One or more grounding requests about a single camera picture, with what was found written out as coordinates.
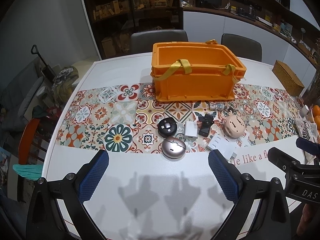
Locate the white usb hub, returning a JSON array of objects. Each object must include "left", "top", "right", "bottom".
[{"left": 206, "top": 134, "right": 238, "bottom": 160}]

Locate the black clip mount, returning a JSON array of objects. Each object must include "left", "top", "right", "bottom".
[{"left": 198, "top": 113, "right": 215, "bottom": 137}]

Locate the white wall charger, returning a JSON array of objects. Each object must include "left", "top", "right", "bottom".
[{"left": 184, "top": 121, "right": 197, "bottom": 140}]

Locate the person right hand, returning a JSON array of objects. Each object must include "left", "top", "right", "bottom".
[{"left": 296, "top": 204, "right": 319, "bottom": 239}]

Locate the teal cloth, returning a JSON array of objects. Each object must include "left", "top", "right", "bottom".
[{"left": 12, "top": 164, "right": 43, "bottom": 181}]

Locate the pink deer round gadget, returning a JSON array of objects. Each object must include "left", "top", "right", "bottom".
[{"left": 224, "top": 114, "right": 245, "bottom": 139}]

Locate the woven tan box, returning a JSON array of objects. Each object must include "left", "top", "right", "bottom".
[{"left": 272, "top": 60, "right": 304, "bottom": 96}]

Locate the red chair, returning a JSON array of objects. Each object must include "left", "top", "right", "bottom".
[{"left": 18, "top": 118, "right": 43, "bottom": 165}]

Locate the small black key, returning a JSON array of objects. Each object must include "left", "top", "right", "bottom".
[{"left": 226, "top": 107, "right": 237, "bottom": 114}]

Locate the rose gold oval mouse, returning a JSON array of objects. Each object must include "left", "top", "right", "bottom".
[{"left": 161, "top": 137, "right": 187, "bottom": 159}]

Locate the small white blue figurine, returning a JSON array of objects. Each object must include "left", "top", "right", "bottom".
[{"left": 209, "top": 102, "right": 225, "bottom": 111}]

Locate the right grey chair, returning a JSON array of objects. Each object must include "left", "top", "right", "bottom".
[{"left": 221, "top": 34, "right": 263, "bottom": 62}]

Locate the grey chair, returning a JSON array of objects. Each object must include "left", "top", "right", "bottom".
[
  {"left": 221, "top": 34, "right": 263, "bottom": 62},
  {"left": 130, "top": 29, "right": 188, "bottom": 54}
]

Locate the patterned tile table runner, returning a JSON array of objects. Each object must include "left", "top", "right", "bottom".
[{"left": 55, "top": 83, "right": 298, "bottom": 153}]

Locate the patterned fabric bag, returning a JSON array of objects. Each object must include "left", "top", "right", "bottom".
[{"left": 51, "top": 66, "right": 79, "bottom": 104}]

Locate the orange plastic storage crate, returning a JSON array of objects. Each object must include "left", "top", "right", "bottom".
[{"left": 150, "top": 40, "right": 246, "bottom": 102}]

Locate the left grey chair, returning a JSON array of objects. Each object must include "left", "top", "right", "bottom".
[{"left": 130, "top": 29, "right": 188, "bottom": 54}]

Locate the black round cable case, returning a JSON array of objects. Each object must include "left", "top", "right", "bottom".
[{"left": 158, "top": 117, "right": 177, "bottom": 138}]

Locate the black handled tool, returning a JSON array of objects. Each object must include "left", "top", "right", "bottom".
[{"left": 30, "top": 44, "right": 55, "bottom": 83}]

